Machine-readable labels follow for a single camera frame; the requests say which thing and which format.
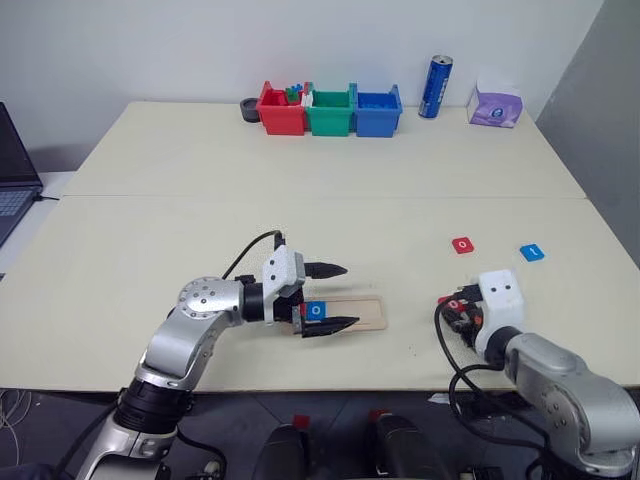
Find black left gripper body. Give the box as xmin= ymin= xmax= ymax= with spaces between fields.
xmin=273 ymin=285 xmax=307 ymax=337

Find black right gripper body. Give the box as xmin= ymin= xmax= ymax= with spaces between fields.
xmin=454 ymin=301 xmax=486 ymax=347

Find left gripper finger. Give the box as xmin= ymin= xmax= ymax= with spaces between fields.
xmin=305 ymin=260 xmax=349 ymax=280
xmin=300 ymin=316 xmax=361 ymax=340

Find light wooden letter tray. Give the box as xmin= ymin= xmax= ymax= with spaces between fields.
xmin=298 ymin=295 xmax=389 ymax=332

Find dark rounded shape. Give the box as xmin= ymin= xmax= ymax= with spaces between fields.
xmin=261 ymin=423 xmax=312 ymax=480
xmin=367 ymin=410 xmax=442 ymax=480

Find green plastic storage bin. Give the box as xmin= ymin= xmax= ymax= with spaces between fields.
xmin=303 ymin=82 xmax=358 ymax=138

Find blue plastic storage bin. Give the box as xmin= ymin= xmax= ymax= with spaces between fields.
xmin=351 ymin=83 xmax=404 ymax=139

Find red plastic storage bin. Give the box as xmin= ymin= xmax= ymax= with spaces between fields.
xmin=255 ymin=80 xmax=308 ymax=137

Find dark grey round holder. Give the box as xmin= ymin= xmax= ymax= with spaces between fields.
xmin=239 ymin=97 xmax=264 ymax=123

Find purple tissue pack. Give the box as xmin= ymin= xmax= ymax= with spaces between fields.
xmin=466 ymin=79 xmax=525 ymax=129

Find blue drink can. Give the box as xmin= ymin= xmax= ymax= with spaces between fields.
xmin=418 ymin=54 xmax=455 ymax=121

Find dark grey laptop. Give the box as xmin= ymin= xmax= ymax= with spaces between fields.
xmin=0 ymin=102 xmax=46 ymax=249

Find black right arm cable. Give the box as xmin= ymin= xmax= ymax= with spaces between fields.
xmin=433 ymin=302 xmax=551 ymax=451

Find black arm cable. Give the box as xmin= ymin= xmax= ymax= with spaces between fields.
xmin=221 ymin=229 xmax=287 ymax=280
xmin=433 ymin=302 xmax=551 ymax=451

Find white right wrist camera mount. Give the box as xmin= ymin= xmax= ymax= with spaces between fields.
xmin=473 ymin=268 xmax=529 ymax=359

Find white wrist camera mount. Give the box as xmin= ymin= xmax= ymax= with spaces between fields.
xmin=260 ymin=245 xmax=306 ymax=301
xmin=473 ymin=268 xmax=529 ymax=359

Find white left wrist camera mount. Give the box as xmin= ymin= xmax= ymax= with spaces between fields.
xmin=260 ymin=245 xmax=306 ymax=301

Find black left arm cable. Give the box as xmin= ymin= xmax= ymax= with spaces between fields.
xmin=221 ymin=229 xmax=287 ymax=280

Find black robot torso cable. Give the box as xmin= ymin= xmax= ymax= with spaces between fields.
xmin=175 ymin=428 xmax=227 ymax=472

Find white thin wires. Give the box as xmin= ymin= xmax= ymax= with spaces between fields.
xmin=0 ymin=388 xmax=32 ymax=454

